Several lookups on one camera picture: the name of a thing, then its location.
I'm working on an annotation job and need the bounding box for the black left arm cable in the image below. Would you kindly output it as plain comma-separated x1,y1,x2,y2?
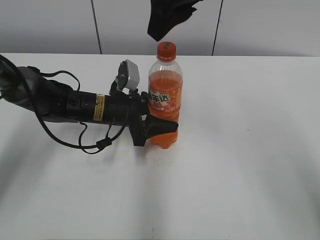
0,54,130,154

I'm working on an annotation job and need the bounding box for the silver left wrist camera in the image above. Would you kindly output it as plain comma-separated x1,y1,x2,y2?
115,59,140,92

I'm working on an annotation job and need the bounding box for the orange soda plastic bottle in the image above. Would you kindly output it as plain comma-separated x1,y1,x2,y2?
147,56,184,150

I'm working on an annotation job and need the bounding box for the orange bottle cap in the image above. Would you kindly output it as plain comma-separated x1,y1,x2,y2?
157,41,177,62

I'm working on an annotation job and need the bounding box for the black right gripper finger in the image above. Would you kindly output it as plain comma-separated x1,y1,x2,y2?
147,0,184,42
172,0,202,27

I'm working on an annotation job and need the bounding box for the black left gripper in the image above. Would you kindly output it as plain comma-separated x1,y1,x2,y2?
106,90,179,147

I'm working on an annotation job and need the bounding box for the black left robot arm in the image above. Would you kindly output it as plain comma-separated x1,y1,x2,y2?
0,65,178,147

